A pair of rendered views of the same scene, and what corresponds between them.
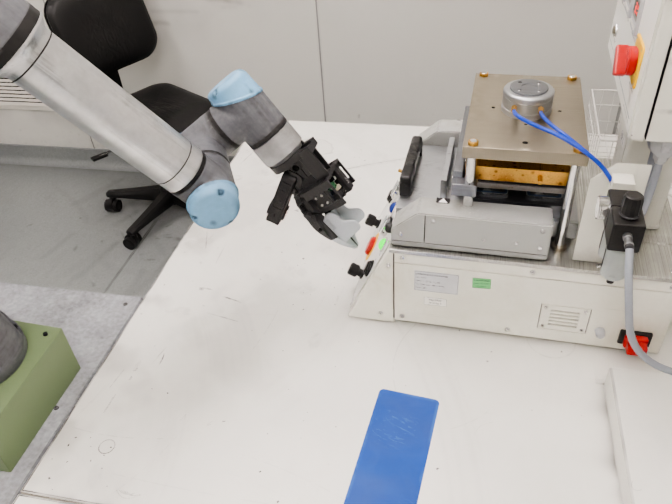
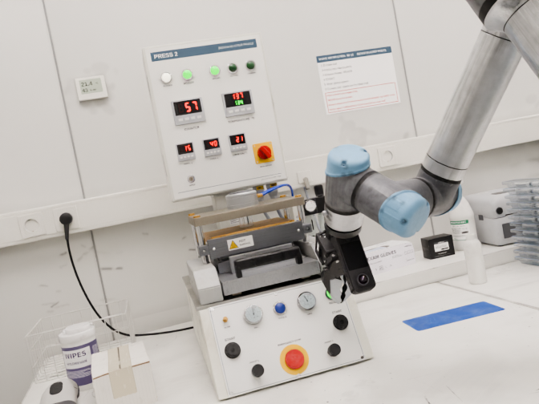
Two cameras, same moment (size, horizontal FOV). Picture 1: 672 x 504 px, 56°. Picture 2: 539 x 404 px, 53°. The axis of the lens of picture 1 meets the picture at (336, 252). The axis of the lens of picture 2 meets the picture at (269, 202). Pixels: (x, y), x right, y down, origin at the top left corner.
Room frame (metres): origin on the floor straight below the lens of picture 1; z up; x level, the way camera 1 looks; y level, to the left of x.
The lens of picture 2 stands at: (1.53, 0.90, 1.18)
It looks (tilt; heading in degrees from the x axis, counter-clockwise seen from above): 3 degrees down; 241
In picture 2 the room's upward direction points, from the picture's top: 11 degrees counter-clockwise
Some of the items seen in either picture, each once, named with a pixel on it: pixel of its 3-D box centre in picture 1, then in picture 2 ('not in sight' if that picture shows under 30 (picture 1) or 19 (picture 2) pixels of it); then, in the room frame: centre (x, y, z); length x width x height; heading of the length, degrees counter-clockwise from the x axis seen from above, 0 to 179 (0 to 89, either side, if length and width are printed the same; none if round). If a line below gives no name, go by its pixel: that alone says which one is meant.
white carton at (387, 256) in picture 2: not in sight; (375, 258); (0.37, -0.52, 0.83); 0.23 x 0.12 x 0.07; 174
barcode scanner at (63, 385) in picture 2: not in sight; (61, 395); (1.42, -0.37, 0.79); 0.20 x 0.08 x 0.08; 75
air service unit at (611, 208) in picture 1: (615, 229); (314, 212); (0.67, -0.38, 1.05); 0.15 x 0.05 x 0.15; 163
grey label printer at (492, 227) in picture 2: not in sight; (501, 215); (-0.10, -0.38, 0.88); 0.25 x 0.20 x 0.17; 69
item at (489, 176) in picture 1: (522, 135); (249, 223); (0.91, -0.32, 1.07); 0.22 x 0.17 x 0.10; 163
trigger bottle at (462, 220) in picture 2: not in sight; (460, 213); (0.06, -0.42, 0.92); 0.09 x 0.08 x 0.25; 16
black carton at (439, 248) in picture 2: not in sight; (437, 246); (0.17, -0.44, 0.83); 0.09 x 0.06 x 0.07; 159
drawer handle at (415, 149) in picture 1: (411, 164); (268, 261); (0.97, -0.15, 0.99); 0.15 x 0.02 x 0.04; 163
